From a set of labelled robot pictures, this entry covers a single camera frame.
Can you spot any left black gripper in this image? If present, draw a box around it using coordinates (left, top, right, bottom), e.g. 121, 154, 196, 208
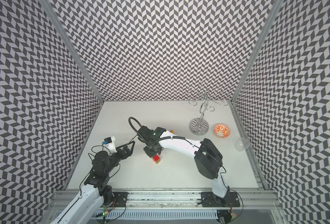
104, 141, 135, 174

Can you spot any red lego brick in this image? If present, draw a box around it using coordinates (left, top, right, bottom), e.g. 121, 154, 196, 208
152, 155, 160, 164

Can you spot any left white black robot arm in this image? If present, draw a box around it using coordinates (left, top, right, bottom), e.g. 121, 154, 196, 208
52, 141, 135, 224

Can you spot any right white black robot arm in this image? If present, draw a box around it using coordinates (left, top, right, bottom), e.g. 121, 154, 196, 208
128, 117, 229, 199

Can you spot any silver metal jewelry stand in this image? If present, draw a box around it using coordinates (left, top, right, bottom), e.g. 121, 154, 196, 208
186, 81, 229, 136

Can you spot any orange patterned small plate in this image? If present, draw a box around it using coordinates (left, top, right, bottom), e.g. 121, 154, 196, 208
214, 124, 231, 139

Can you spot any clear glass cup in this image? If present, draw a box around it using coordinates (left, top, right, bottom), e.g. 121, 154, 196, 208
235, 138, 250, 152

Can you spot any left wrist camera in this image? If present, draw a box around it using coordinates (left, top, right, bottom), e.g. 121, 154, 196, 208
102, 136, 116, 154

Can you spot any aluminium front rail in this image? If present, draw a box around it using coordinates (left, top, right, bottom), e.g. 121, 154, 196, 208
50, 190, 283, 210

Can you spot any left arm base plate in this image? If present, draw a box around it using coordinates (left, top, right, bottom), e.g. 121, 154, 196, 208
97, 191, 129, 208

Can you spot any white ribbed cable duct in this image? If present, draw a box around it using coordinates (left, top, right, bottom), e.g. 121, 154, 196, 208
105, 210, 218, 220

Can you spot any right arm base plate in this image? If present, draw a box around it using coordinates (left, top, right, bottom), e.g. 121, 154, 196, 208
198, 191, 240, 207

